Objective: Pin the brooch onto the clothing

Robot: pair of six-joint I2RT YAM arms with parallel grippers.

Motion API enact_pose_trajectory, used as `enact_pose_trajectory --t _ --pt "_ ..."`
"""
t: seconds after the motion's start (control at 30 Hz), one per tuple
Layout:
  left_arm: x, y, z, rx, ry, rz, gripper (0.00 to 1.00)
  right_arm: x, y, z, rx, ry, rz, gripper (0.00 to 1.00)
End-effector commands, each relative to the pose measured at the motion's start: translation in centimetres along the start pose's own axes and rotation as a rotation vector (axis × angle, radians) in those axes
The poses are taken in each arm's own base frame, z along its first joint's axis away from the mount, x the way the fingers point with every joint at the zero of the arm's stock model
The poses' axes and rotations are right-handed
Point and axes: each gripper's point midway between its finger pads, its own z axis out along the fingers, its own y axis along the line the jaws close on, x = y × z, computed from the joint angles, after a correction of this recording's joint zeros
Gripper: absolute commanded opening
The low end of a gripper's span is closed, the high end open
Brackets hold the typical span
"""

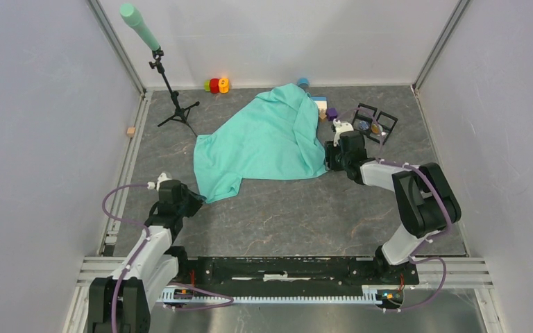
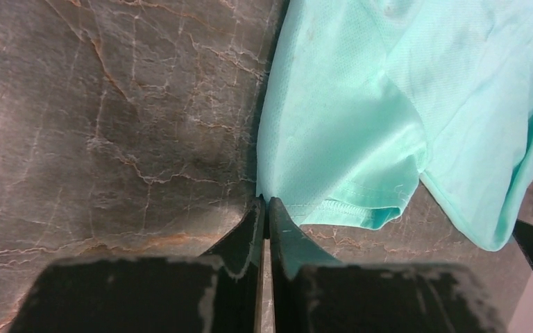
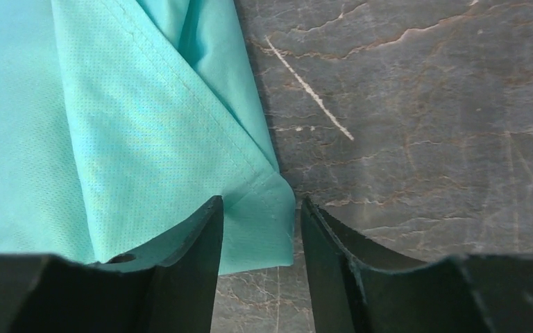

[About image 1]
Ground yellow landscape brooch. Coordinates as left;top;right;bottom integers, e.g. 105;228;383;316
371;123;383;136

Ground teal t-shirt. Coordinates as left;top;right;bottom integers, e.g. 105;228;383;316
193;84;326;203

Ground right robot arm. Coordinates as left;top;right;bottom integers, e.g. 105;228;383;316
324;130;462;283

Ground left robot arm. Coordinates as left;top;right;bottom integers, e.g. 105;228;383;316
87;173;205;332

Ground right black display case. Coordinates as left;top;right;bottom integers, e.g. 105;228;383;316
367;110;398;145

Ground black display case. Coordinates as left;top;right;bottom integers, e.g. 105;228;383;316
367;110;398;145
352;103;378;135

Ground left black display case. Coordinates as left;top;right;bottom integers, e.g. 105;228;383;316
352;103;378;135

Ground purple cube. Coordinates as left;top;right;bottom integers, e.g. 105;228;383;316
325;108;338;121

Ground blue white block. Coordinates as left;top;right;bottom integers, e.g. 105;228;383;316
311;96;328;112

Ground blue round toy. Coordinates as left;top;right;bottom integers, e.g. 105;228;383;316
296;77;310;89

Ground small wooden cube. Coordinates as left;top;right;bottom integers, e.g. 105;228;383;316
126;127;136;138

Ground black tripod stand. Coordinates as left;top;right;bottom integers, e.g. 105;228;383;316
149;47;200;137

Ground red orange green toy rings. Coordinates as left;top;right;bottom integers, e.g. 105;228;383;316
203;77;230;94

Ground green microphone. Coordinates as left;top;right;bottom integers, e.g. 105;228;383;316
119;3;161;52

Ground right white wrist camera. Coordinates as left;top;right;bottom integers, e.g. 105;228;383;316
332;119;354;146

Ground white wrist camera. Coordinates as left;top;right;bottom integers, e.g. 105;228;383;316
332;119;354;146
147;172;172;191

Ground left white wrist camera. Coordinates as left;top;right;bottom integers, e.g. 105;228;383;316
147;172;172;191

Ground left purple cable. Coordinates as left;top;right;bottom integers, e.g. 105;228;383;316
101;183;235;333

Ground purple cable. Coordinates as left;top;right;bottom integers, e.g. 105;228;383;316
101;183;235;333
339;108;454;314

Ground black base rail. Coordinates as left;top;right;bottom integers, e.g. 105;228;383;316
175;256;420;297

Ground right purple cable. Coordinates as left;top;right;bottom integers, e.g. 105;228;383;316
339;108;454;314

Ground white cable duct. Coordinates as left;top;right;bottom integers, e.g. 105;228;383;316
156;285;382;305

